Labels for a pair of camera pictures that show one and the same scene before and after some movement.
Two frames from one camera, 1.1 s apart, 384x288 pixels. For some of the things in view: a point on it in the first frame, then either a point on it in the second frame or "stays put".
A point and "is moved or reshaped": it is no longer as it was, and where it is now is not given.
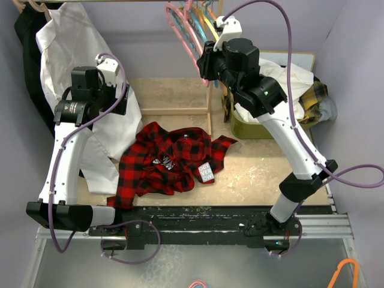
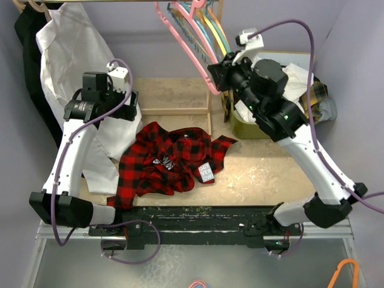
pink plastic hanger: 183,10 is moved or reshaped
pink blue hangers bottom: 200,284 stays put
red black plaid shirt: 156,161 stays put
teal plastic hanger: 206,12 stays put
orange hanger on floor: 356,272 stays put
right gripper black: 204,62 -> 222,71
